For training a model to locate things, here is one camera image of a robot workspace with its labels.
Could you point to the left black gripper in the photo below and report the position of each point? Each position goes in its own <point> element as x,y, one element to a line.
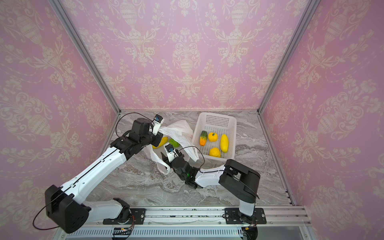
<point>158,137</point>

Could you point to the green pepper toy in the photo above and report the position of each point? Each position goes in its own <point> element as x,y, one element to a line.
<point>174,143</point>

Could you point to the yellow banana toy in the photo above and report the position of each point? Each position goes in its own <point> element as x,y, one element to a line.
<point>163,141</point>

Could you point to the white plastic bag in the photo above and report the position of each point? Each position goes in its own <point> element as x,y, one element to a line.
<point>181,132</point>

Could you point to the green yellow mango toy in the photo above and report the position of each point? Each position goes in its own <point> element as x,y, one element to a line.
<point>203,138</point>

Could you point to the yellow lemon toy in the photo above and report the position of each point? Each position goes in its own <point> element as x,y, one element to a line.
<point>215,152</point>

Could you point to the yellow bell pepper toy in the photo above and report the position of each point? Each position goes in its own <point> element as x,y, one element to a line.
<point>212,137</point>

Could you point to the white perforated plastic basket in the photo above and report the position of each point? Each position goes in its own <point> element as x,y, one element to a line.
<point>220,124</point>

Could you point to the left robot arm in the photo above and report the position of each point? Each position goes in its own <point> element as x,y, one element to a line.
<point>67,205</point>

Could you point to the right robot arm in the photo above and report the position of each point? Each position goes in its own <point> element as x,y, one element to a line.
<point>238,179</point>

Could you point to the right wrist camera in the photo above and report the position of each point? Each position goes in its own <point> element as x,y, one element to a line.
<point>171,152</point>

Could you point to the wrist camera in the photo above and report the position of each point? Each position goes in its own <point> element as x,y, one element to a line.
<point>157,122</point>
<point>171,152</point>

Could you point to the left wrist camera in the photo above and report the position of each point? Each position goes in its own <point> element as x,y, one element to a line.
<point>157,122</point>

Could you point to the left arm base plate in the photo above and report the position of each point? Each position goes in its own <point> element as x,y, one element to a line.
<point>134,216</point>

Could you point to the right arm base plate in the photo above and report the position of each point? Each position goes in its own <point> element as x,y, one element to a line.
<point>233,216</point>

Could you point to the left aluminium corner post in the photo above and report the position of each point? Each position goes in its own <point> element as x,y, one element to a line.
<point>74,34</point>

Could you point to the aluminium corner post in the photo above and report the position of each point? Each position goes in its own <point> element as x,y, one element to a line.
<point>296,37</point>
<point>74,34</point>

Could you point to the aluminium front rail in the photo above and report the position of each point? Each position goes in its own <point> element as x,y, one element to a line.
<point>212,215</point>

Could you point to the right aluminium corner post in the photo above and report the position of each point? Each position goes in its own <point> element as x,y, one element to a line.
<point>296,37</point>

